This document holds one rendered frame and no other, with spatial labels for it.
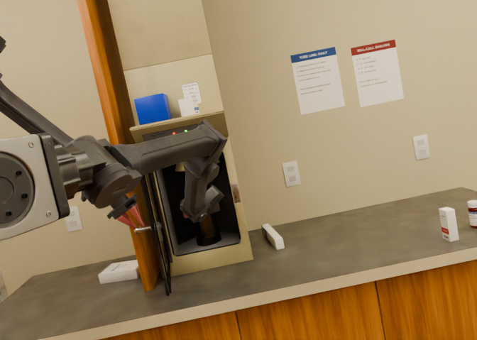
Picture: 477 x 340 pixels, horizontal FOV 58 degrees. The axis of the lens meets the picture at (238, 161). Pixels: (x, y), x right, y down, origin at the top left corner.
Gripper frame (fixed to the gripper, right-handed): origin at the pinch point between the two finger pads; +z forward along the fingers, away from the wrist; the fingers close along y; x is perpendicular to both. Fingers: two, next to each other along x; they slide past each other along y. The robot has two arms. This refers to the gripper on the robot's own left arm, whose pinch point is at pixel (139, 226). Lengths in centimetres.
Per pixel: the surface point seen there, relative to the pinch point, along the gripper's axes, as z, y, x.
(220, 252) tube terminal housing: 28.3, -13.2, -20.7
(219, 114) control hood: -13.2, -42.0, -8.3
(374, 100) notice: 25, -109, -55
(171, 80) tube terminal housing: -33, -36, -20
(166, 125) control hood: -20.6, -25.5, -10.3
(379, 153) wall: 47, -97, -56
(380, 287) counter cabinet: 60, -49, 11
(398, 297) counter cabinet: 66, -52, 11
